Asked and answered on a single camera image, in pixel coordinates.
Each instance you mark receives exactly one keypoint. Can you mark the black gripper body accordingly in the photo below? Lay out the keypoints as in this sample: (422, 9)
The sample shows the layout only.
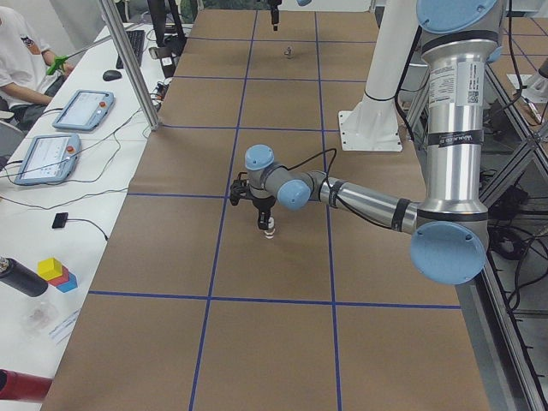
(274, 16)
(262, 204)

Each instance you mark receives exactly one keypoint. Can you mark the white PPR valve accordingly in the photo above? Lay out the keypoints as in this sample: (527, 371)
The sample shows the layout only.
(269, 234)

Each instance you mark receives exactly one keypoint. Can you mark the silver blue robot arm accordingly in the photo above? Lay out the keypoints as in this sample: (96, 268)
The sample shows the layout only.
(449, 227)

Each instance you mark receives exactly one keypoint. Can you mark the black keyboard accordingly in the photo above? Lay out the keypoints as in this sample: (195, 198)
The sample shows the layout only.
(137, 41)

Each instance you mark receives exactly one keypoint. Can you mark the black computer mouse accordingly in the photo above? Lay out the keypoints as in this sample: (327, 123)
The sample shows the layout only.
(111, 75)

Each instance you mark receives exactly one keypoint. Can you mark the blue cube block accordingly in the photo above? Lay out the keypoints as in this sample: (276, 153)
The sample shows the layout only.
(70, 285)

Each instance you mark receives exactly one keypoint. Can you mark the small black puck device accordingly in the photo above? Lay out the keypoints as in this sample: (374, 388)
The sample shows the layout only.
(60, 220)

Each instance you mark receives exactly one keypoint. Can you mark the upper blue teach pendant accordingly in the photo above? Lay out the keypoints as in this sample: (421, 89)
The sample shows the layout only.
(84, 111)

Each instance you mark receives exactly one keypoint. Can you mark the blue teach pendant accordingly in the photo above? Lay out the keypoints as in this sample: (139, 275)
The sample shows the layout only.
(49, 159)
(84, 111)

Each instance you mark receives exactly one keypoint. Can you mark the red cube block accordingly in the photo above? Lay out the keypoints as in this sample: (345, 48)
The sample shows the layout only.
(63, 278)

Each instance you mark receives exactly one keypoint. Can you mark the lower blue teach pendant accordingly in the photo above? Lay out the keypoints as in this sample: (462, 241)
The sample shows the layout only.
(49, 159)

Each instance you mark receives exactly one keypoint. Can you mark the yellow cube block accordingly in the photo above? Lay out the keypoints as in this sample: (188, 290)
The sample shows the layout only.
(49, 268)

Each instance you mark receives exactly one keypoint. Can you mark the seated person white shirt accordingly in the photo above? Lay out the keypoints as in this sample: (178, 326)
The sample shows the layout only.
(25, 57)

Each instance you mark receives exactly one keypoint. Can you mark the black water bottle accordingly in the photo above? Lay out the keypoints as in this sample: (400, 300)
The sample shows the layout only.
(19, 277)

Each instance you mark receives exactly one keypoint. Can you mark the red cylinder bottle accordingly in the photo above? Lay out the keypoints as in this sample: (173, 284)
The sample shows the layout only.
(18, 386)

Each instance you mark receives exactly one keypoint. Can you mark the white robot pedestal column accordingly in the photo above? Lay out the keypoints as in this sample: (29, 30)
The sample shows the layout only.
(372, 125)

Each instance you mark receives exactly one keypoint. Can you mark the aluminium frame post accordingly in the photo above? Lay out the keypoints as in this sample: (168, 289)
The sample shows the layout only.
(120, 39)

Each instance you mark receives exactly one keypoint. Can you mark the green handled tool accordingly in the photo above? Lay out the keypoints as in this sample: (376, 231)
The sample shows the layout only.
(57, 65)

